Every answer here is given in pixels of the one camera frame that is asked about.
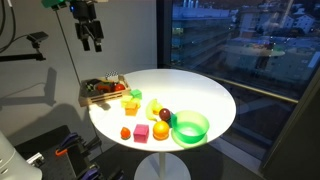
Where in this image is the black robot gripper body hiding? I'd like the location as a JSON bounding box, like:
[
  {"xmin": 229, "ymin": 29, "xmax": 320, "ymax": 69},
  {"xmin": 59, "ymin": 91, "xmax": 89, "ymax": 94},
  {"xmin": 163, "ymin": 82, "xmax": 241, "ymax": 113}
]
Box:
[{"xmin": 74, "ymin": 19, "xmax": 105, "ymax": 42}]

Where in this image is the lime green block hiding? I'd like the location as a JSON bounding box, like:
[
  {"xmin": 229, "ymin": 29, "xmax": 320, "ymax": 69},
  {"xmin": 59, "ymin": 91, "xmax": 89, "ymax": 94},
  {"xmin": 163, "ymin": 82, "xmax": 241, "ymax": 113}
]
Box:
[{"xmin": 120, "ymin": 94, "xmax": 134, "ymax": 109}]

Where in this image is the wooden tray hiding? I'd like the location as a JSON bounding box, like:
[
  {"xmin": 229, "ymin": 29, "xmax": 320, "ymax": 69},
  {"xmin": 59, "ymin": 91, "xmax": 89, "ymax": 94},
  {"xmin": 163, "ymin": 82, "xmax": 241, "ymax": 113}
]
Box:
[{"xmin": 78, "ymin": 74, "xmax": 132, "ymax": 108}]

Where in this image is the orange block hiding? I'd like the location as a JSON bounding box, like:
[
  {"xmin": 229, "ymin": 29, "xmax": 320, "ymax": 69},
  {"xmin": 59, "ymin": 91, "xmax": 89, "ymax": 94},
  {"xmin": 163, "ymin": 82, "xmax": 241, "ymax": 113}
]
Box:
[{"xmin": 124, "ymin": 101, "xmax": 139, "ymax": 117}]

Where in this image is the pink block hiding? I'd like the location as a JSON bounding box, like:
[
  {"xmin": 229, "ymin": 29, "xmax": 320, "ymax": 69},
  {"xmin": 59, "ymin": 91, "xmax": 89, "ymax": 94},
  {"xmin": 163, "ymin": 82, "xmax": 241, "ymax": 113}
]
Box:
[{"xmin": 133, "ymin": 123, "xmax": 150, "ymax": 144}]

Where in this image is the black white triangle cube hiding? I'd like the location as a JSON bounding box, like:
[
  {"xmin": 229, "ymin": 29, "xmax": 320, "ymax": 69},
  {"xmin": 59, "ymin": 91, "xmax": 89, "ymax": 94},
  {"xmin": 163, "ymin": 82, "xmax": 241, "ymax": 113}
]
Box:
[{"xmin": 105, "ymin": 70, "xmax": 120, "ymax": 83}]

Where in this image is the large black white cube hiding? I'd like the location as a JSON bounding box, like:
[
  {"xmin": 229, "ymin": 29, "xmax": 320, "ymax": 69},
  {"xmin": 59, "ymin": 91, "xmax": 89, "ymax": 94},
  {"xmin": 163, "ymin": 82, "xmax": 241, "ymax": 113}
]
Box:
[{"xmin": 84, "ymin": 78, "xmax": 101, "ymax": 96}]

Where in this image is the orange cube with nine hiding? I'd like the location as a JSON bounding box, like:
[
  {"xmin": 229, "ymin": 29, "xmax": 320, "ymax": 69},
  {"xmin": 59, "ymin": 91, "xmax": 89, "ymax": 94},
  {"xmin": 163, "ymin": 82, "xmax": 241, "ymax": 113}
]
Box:
[{"xmin": 97, "ymin": 82, "xmax": 113, "ymax": 94}]

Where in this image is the red toy tomato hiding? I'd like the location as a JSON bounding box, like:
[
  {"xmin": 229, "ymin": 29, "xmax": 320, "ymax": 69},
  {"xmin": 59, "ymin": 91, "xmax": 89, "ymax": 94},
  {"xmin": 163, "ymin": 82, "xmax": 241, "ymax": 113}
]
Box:
[{"xmin": 114, "ymin": 83, "xmax": 126, "ymax": 93}]

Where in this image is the yellow toy banana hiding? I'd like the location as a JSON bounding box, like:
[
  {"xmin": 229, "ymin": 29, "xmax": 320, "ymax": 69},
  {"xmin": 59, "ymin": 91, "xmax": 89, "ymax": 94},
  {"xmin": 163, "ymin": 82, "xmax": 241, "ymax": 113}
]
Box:
[{"xmin": 145, "ymin": 98, "xmax": 164, "ymax": 122}]

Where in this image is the small yellow toy fruit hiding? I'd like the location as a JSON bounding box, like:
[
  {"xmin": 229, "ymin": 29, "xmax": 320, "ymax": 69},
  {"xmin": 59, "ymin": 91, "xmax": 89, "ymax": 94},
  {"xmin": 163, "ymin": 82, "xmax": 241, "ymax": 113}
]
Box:
[{"xmin": 152, "ymin": 103, "xmax": 164, "ymax": 116}]

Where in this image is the small red-orange toy fruit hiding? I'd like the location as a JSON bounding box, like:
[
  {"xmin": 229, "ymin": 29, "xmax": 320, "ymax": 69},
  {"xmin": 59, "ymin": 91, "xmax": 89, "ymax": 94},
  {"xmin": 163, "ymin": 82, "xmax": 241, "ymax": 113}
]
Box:
[{"xmin": 120, "ymin": 126, "xmax": 132, "ymax": 140}]

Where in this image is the dark red toy plum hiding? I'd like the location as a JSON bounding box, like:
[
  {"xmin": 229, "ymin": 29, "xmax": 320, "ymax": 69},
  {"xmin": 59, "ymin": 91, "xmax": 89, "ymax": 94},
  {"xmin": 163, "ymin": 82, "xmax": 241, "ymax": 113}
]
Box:
[{"xmin": 158, "ymin": 107, "xmax": 172, "ymax": 122}]

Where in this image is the blue clamp with orange tip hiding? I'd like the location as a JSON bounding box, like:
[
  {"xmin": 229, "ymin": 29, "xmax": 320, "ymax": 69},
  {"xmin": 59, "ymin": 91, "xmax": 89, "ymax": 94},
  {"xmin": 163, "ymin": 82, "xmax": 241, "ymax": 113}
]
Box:
[{"xmin": 54, "ymin": 132, "xmax": 80, "ymax": 157}]

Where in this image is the toy orange fruit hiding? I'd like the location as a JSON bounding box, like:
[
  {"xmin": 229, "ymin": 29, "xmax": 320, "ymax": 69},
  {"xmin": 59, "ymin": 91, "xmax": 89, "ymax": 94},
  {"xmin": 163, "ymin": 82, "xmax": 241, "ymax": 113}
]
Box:
[{"xmin": 152, "ymin": 120, "xmax": 171, "ymax": 141}]

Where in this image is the green plastic bowl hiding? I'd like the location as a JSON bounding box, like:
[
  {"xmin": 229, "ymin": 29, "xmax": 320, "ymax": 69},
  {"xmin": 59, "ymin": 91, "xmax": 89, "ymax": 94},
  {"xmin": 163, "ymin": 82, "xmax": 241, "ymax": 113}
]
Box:
[{"xmin": 170, "ymin": 110, "xmax": 210, "ymax": 145}]

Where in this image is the white rounded machine housing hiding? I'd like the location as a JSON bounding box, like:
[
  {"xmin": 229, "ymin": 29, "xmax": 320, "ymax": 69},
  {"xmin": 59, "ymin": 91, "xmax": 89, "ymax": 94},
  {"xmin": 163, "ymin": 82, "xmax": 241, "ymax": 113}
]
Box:
[{"xmin": 0, "ymin": 129, "xmax": 43, "ymax": 180}]

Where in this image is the window railing bar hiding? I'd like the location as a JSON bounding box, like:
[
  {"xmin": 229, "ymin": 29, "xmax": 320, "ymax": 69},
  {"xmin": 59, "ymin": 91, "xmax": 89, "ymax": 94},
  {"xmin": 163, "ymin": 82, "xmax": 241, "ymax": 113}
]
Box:
[{"xmin": 171, "ymin": 64, "xmax": 300, "ymax": 105}]

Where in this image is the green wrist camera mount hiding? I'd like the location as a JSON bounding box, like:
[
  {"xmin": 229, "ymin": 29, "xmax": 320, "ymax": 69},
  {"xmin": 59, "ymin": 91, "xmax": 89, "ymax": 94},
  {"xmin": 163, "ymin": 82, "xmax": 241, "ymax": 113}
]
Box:
[{"xmin": 41, "ymin": 0, "xmax": 68, "ymax": 10}]

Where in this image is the black camera on stand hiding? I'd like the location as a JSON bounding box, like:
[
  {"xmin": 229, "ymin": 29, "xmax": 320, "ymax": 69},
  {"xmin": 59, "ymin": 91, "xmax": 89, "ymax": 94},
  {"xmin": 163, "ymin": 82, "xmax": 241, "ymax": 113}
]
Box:
[{"xmin": 26, "ymin": 31, "xmax": 50, "ymax": 45}]

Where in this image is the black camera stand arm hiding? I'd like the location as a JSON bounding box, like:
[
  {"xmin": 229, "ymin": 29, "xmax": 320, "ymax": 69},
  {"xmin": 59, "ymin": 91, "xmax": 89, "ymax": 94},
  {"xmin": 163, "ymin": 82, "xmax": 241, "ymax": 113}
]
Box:
[{"xmin": 0, "ymin": 41, "xmax": 47, "ymax": 63}]

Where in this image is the thin camera cable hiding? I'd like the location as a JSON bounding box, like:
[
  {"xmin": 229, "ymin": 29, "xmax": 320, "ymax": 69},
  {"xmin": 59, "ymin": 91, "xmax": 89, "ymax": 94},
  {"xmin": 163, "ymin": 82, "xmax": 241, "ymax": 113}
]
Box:
[{"xmin": 0, "ymin": 34, "xmax": 30, "ymax": 54}]

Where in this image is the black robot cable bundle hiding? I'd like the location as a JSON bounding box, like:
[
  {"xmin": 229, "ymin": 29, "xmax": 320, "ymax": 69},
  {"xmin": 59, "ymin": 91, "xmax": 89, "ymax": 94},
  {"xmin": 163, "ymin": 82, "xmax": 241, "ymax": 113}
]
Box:
[{"xmin": 0, "ymin": 0, "xmax": 18, "ymax": 54}]

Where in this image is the silver metal bracket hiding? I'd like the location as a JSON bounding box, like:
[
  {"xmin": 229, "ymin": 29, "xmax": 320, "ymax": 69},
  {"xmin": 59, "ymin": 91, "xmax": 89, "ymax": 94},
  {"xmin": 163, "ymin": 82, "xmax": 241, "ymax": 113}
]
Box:
[{"xmin": 26, "ymin": 152, "xmax": 46, "ymax": 168}]

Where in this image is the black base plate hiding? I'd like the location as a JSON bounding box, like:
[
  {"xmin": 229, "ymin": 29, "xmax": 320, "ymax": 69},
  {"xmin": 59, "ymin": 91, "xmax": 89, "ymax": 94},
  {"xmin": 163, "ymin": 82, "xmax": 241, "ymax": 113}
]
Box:
[{"xmin": 14, "ymin": 124, "xmax": 125, "ymax": 180}]

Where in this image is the white table pedestal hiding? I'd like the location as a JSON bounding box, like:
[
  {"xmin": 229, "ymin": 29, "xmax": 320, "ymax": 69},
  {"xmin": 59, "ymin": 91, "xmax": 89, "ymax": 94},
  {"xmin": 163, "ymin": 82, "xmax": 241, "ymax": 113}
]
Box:
[{"xmin": 133, "ymin": 151, "xmax": 192, "ymax": 180}]

